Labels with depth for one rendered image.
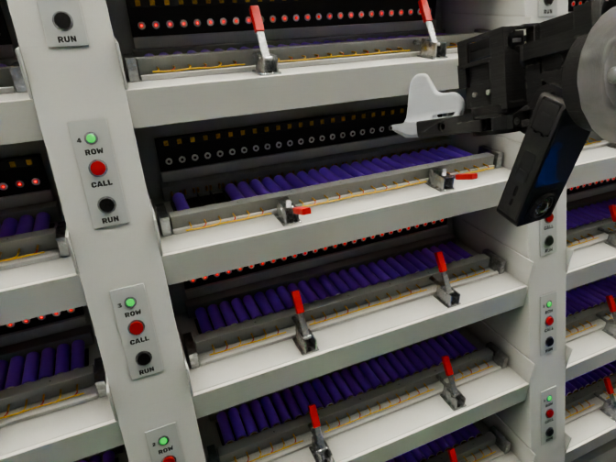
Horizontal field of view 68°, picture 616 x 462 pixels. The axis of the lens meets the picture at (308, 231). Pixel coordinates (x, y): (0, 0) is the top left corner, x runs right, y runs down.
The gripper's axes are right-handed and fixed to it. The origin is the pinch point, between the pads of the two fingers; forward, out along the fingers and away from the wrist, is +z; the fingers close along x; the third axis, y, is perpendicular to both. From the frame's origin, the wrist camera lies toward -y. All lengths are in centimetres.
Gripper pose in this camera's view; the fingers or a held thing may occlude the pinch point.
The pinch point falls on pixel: (434, 127)
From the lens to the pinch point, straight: 52.8
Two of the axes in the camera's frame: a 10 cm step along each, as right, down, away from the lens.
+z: -3.7, -1.4, 9.2
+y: -1.4, -9.7, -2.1
